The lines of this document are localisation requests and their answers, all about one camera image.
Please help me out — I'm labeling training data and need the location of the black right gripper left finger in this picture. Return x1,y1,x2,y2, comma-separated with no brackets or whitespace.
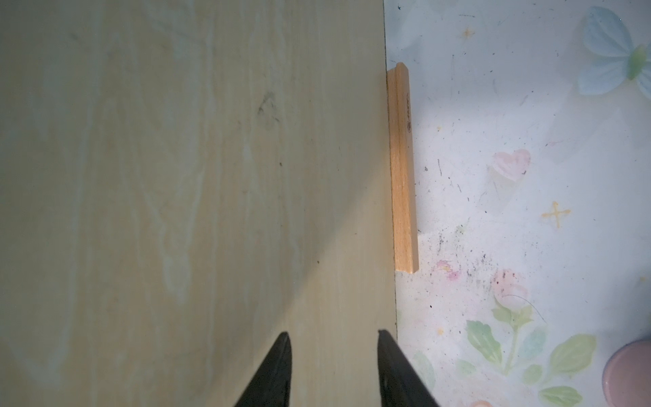
235,332,293,407

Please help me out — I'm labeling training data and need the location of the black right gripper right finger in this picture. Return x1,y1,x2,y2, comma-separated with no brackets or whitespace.
377,330,439,407

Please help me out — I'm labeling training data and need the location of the plywood board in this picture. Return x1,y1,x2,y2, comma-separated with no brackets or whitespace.
1,1,396,406

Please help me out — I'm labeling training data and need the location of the right wooden easel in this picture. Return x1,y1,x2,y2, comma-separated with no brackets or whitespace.
387,62,420,273

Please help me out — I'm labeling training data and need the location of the pink cup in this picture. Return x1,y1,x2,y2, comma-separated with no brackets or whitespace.
602,339,651,407

